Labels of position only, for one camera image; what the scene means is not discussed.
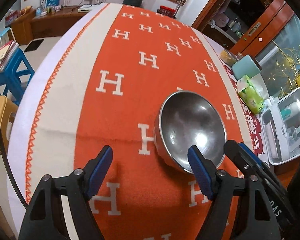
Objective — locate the white sterilizer cabinet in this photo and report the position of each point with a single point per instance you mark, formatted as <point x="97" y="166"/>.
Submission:
<point x="274" y="140"/>

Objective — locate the teal canister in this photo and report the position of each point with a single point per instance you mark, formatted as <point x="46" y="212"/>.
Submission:
<point x="244" y="66"/>

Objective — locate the small patterned steel bowl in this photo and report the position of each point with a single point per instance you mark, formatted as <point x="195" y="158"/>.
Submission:
<point x="189" y="127"/>

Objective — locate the fruit plate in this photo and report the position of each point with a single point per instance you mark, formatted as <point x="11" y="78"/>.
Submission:
<point x="25" y="10"/>

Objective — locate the small round blue stool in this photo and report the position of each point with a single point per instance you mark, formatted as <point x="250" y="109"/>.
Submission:
<point x="4" y="33"/>

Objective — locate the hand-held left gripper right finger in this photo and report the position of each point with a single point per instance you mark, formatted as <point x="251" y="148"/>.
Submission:
<point x="201" y="172"/>

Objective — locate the white set-top box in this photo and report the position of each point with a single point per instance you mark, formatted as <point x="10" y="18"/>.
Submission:
<point x="86" y="8"/>

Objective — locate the pink plush bag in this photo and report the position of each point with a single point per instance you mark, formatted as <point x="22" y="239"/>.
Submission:
<point x="221" y="20"/>

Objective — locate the pink tissue box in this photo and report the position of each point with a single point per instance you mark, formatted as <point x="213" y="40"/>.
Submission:
<point x="11" y="18"/>

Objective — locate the blue step stool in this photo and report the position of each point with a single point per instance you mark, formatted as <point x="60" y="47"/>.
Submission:
<point x="15" y="65"/>

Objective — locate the red box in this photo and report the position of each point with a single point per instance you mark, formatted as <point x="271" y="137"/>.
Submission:
<point x="166" y="10"/>

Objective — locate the green wet wipes packet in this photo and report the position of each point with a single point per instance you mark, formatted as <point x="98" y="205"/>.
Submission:
<point x="251" y="97"/>

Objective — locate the yellow plastic stool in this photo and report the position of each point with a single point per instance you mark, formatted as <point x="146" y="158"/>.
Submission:
<point x="0" y="120"/>

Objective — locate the black heater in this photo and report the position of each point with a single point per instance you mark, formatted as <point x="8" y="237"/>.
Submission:
<point x="132" y="0"/>

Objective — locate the white paper roll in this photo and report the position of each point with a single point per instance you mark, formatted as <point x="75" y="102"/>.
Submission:
<point x="267" y="56"/>

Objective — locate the orange printed blanket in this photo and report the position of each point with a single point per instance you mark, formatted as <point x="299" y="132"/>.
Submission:
<point x="115" y="130"/>

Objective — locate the round yellow tin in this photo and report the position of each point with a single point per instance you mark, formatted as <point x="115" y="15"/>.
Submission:
<point x="227" y="57"/>

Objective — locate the wooden television cabinet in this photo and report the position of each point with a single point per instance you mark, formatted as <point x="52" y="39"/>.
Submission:
<point x="47" y="21"/>

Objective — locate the stack of books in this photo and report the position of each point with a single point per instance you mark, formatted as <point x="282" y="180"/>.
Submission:
<point x="2" y="55"/>

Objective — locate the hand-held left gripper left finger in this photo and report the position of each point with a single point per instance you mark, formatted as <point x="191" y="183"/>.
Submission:
<point x="100" y="172"/>

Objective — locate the wooden glass door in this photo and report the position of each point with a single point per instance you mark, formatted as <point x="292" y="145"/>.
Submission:
<point x="272" y="17"/>

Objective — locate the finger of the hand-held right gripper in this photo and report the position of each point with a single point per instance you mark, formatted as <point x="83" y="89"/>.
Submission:
<point x="256" y="158"/>
<point x="237" y="157"/>

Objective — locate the dark floor mat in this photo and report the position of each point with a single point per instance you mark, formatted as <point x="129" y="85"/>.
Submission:
<point x="34" y="45"/>

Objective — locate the white bottle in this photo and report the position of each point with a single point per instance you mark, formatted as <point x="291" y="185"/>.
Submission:
<point x="295" y="108"/>

